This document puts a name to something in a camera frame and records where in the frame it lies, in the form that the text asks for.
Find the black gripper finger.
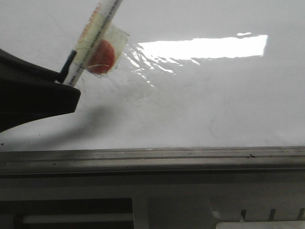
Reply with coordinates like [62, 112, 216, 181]
[0, 79, 81, 132]
[0, 49, 67, 83]

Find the white whiteboard marker pen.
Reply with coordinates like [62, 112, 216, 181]
[62, 0, 129, 87]

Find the red round magnet taped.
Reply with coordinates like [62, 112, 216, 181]
[86, 40, 115, 74]

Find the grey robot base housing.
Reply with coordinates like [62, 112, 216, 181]
[0, 172, 305, 229]

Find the white whiteboard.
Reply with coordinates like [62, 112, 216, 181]
[0, 0, 305, 151]

